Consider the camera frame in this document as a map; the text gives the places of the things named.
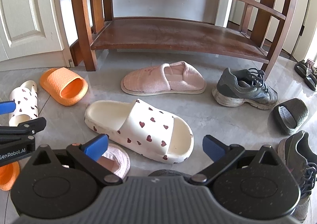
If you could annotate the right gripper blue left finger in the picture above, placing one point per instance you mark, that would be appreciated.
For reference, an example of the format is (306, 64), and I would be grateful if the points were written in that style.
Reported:
(85, 157)

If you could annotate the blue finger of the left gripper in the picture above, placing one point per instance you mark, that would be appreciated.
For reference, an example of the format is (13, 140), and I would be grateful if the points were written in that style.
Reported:
(7, 107)

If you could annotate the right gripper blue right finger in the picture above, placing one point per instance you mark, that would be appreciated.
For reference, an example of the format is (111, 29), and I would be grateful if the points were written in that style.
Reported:
(223, 157)

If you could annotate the orange slide sandal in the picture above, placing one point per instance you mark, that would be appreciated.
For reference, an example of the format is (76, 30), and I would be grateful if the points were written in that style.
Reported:
(64, 85)
(8, 175)

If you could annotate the dark green slide sandal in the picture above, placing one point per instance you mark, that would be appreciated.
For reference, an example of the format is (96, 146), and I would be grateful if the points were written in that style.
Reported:
(290, 115)

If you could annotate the small white heart slide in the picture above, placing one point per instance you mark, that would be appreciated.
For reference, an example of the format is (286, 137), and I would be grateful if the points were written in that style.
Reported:
(26, 99)

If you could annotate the large white heart slide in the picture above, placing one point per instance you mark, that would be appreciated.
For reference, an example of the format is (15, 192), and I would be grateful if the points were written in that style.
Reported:
(151, 132)

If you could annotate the grey sneaker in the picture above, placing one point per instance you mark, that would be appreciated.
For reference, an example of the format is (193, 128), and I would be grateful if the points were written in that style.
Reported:
(297, 155)
(235, 88)

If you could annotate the white panel door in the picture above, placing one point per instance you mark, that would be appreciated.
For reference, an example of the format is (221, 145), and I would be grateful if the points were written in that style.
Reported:
(33, 35)

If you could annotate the black sandals in background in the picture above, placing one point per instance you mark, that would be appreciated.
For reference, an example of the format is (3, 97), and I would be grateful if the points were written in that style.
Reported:
(307, 72)

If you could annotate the brown wooden shoe rack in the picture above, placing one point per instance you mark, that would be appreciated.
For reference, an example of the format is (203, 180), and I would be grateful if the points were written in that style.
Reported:
(248, 29)

